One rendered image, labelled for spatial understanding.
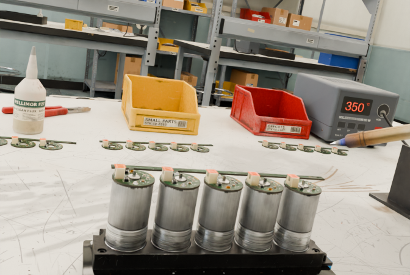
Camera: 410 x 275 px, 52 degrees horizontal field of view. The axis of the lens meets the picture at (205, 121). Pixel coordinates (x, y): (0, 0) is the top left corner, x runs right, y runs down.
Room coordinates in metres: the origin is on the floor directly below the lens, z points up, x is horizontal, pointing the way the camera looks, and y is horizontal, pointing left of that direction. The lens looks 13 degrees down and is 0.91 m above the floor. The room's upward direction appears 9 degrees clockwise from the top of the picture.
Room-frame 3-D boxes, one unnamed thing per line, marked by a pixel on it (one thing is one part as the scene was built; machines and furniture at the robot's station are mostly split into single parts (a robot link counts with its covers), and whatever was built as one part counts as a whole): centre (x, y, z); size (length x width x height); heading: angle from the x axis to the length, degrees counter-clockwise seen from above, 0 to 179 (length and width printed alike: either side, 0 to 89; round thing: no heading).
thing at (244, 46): (3.14, -0.21, 0.80); 0.15 x 0.12 x 0.10; 45
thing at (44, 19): (2.55, 1.16, 0.77); 0.24 x 0.16 x 0.04; 102
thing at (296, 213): (0.27, -0.07, 0.79); 0.02 x 0.02 x 0.05
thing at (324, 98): (0.74, -0.23, 0.80); 0.15 x 0.12 x 0.10; 15
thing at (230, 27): (3.15, -0.58, 0.90); 1.30 x 0.06 x 0.12; 116
